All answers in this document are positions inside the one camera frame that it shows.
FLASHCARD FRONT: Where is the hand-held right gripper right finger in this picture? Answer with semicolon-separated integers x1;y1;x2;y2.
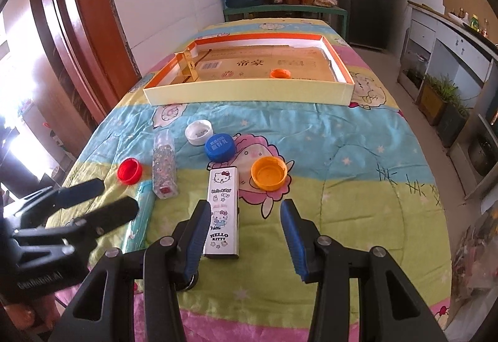
280;199;448;342

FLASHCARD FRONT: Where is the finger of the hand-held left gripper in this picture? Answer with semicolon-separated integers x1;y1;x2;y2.
16;178;106;219
11;196;140;246

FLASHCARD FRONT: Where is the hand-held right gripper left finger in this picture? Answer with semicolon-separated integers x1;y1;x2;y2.
58;199;213;342

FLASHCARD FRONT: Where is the teal long case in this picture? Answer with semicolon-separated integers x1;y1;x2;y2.
121;180;155;253

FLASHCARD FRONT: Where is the white cartoon tin case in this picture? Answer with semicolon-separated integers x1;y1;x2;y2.
202;167;241;259

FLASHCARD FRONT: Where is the red bottle cap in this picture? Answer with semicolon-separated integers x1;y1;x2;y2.
117;158;143;185

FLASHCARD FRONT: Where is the clear glitter tube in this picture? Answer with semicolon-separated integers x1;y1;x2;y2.
152;131;178;199

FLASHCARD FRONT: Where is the large orange bottle cap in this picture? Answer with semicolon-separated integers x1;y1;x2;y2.
251;156;288;191

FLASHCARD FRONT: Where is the dark blue bottle cap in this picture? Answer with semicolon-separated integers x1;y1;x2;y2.
204;133;237;162

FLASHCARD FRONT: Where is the white bottle cap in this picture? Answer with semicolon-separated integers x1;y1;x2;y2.
185;120;214;145

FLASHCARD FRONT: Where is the shallow cardboard box tray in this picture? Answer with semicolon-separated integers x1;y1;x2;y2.
143;35;355;106

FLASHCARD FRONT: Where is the person's left hand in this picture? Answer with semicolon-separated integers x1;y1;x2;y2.
0;297;59;339

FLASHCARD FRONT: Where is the printed cartoon blanket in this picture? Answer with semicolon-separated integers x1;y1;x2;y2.
54;17;454;342

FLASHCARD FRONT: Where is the small gold box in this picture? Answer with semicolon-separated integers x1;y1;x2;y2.
175;47;201;84

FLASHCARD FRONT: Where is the potted plant dark planter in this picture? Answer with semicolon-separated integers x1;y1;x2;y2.
438;101;473;148

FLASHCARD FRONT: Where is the potted plant brown planter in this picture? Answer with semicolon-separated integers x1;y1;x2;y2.
418;73;458;125

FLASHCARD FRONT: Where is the green side table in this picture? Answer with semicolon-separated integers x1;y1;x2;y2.
223;4;348;40

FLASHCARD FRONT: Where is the grey kitchen counter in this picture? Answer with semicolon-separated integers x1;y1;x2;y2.
401;0;498;210

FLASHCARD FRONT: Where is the red wooden door frame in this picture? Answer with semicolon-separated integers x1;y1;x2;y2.
27;0;143;125

